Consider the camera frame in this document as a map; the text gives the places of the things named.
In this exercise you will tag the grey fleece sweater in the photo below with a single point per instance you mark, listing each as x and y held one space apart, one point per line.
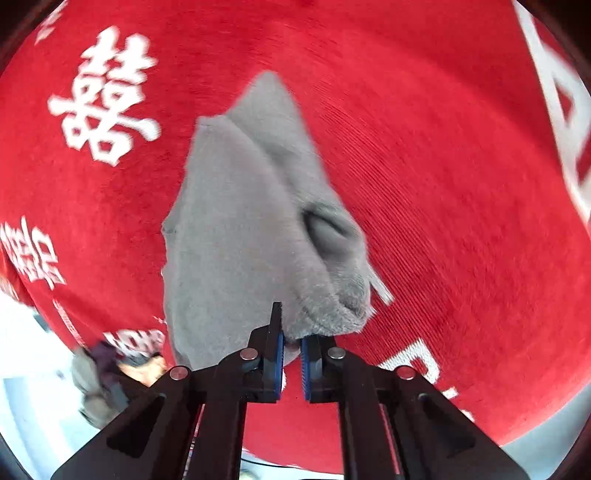
256 223

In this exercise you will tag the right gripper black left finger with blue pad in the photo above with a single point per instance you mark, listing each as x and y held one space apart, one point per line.
189 424

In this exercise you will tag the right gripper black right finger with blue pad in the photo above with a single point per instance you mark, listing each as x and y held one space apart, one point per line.
396 424

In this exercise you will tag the red bedspread white characters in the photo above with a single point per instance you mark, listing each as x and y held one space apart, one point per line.
455 133

